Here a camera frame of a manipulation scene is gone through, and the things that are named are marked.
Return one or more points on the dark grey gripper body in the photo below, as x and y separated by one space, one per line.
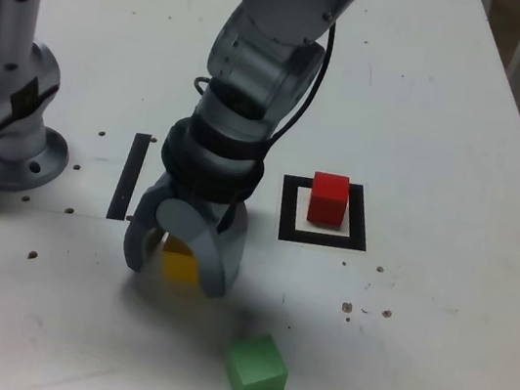
211 207

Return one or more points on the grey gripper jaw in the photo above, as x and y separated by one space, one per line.
138 230
222 263

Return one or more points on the yellow cube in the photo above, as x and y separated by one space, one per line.
179 266

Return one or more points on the green cube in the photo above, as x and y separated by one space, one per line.
256 372

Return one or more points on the red cube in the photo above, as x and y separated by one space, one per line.
328 201

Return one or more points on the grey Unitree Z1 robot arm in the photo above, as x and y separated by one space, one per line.
281 0

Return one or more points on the black tape square outline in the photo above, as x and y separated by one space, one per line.
287 209

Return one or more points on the black tape strip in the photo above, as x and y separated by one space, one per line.
128 174

